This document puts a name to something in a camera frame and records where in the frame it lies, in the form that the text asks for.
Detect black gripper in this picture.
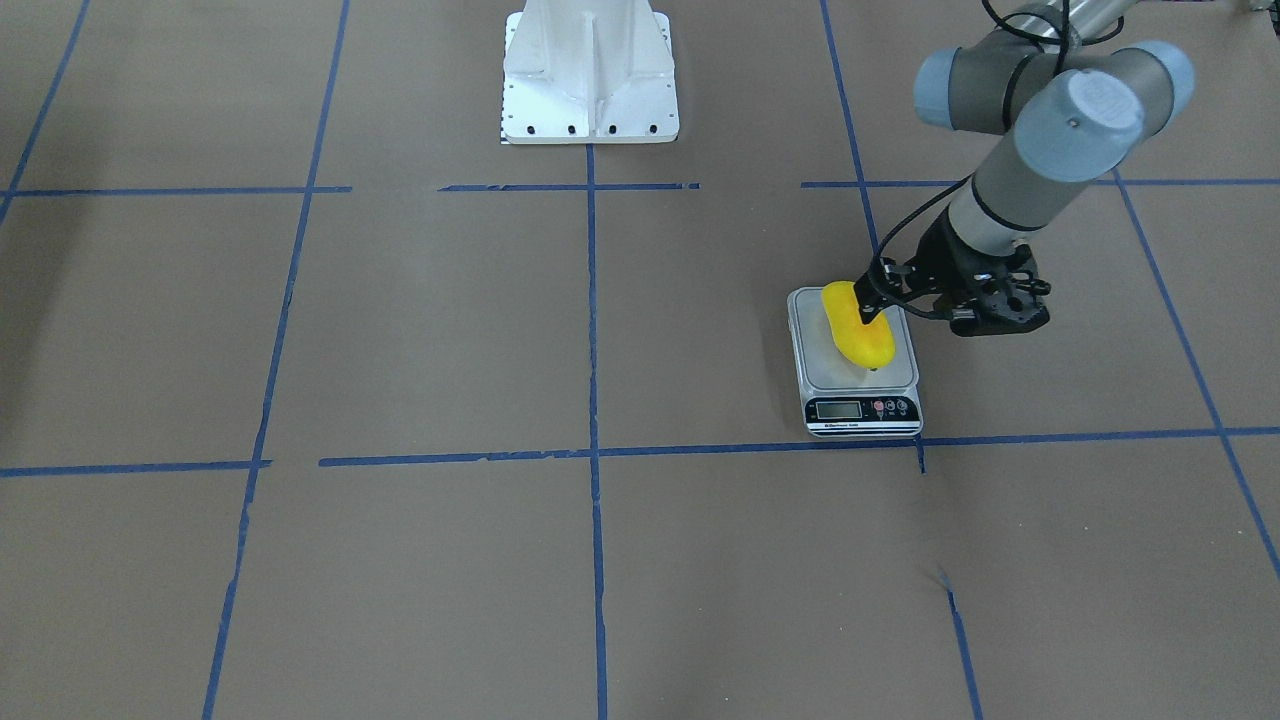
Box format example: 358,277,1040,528
852,210,1051,337

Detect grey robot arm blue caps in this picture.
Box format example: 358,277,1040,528
827,1,1196,340

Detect silver digital kitchen scale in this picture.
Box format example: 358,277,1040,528
787,287,924,439

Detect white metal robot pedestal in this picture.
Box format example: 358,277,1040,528
500,1,681,145

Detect yellow mango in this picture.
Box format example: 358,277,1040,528
820,281,897,372

